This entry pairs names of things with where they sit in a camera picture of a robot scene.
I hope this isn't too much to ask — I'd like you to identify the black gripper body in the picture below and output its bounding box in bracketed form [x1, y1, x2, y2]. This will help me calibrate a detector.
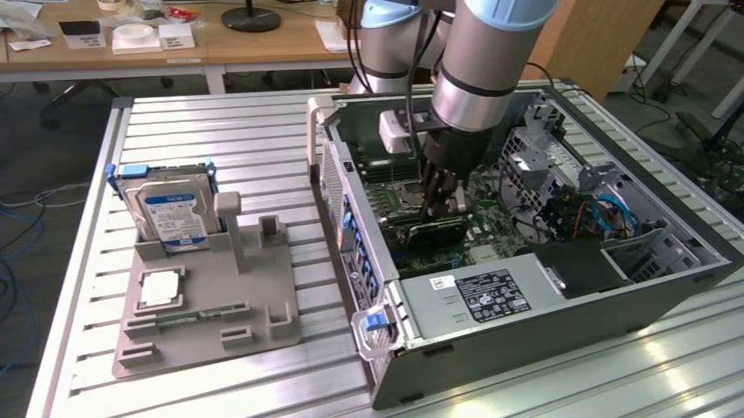
[418, 128, 485, 176]

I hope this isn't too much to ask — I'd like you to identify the black graphics card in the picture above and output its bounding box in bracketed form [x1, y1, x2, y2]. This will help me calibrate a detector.
[405, 216, 469, 251]

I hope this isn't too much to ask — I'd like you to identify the metal CPU socket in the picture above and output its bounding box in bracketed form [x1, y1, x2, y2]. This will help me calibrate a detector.
[393, 178, 426, 213]

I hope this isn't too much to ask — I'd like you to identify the green motherboard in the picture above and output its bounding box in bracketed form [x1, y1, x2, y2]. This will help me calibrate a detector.
[348, 145, 528, 280]

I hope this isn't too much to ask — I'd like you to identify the black installed RAM stick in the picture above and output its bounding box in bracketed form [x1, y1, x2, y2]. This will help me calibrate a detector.
[385, 212, 424, 232]

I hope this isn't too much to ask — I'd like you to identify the metal disk bay cage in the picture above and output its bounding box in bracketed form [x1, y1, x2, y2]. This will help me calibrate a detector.
[597, 217, 720, 287]
[497, 125, 583, 210]

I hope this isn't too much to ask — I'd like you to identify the grey power supply unit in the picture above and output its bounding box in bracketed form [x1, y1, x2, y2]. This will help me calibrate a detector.
[400, 253, 569, 341]

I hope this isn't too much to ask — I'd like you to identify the white paper stack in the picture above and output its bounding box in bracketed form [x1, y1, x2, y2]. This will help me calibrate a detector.
[315, 19, 364, 53]

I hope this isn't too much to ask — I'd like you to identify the wooden cabinet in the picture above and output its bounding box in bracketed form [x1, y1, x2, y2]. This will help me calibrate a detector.
[532, 0, 668, 102]

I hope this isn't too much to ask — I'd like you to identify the open black PC case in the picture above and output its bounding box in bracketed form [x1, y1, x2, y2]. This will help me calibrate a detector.
[306, 78, 744, 413]

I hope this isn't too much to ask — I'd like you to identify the black round lamp base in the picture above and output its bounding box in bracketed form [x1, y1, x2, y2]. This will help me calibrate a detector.
[219, 0, 283, 34]

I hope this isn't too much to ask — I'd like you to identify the green RAM stick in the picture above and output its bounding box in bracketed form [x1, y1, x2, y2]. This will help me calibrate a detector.
[155, 304, 241, 328]

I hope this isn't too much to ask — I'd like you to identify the silver CPU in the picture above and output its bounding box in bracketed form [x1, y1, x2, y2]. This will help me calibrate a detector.
[141, 273, 183, 307]

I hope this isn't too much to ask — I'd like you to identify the grey parts rack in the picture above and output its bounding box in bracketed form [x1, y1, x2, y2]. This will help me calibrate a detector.
[112, 190, 303, 381]

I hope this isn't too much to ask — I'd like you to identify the small white labelled box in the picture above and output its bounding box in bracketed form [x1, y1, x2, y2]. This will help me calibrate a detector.
[157, 24, 197, 51]

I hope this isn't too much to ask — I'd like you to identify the red and white packet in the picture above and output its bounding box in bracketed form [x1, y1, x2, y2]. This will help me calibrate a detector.
[166, 4, 202, 23]

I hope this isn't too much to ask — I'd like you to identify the white box with tape roll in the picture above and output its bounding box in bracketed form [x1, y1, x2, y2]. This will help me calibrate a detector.
[111, 24, 163, 56]

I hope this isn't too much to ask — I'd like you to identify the wooden desk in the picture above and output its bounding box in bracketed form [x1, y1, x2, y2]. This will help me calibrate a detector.
[0, 0, 525, 84]

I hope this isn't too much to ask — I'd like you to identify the black office chair base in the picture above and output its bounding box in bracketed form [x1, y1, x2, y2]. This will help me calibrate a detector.
[34, 80, 123, 130]

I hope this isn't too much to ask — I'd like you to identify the white box with black label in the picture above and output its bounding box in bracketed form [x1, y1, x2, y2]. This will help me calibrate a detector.
[58, 20, 107, 50]

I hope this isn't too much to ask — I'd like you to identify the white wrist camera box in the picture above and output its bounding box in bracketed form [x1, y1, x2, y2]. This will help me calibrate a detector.
[377, 111, 433, 154]

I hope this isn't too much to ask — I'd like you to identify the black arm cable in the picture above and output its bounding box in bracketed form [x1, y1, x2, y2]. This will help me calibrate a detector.
[345, 0, 444, 166]

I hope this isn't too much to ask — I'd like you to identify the red wire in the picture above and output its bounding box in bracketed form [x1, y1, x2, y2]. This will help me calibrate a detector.
[569, 195, 589, 239]

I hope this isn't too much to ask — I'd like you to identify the black cable behind case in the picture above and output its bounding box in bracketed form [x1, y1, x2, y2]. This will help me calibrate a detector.
[525, 62, 588, 95]

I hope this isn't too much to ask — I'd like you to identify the blue wire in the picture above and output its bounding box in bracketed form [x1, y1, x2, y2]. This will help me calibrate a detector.
[584, 194, 641, 239]

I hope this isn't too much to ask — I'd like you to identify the hard disk with blue bracket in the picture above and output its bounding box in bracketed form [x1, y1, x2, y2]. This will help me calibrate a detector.
[106, 159, 221, 257]

